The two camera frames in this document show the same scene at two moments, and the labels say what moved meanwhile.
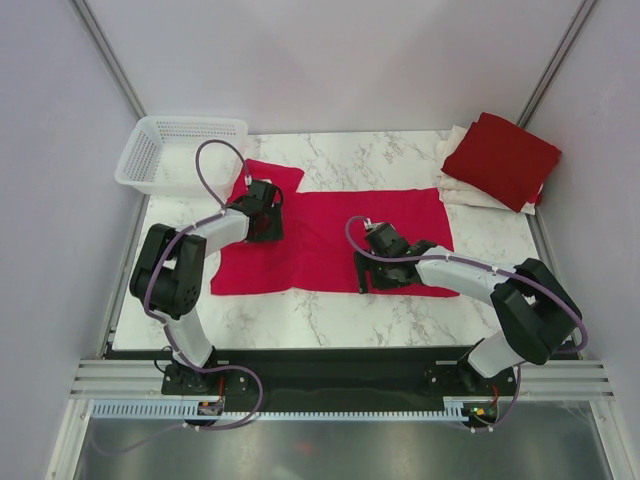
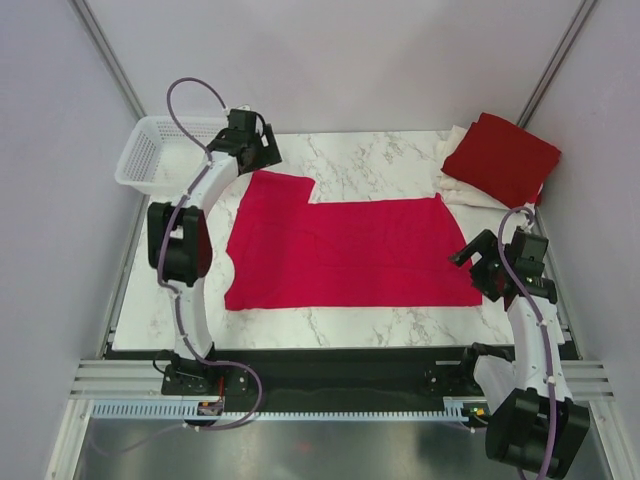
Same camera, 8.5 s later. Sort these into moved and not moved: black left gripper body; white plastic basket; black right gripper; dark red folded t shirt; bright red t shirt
Moved: black right gripper; bright red t shirt; black left gripper body
Not moved: dark red folded t shirt; white plastic basket
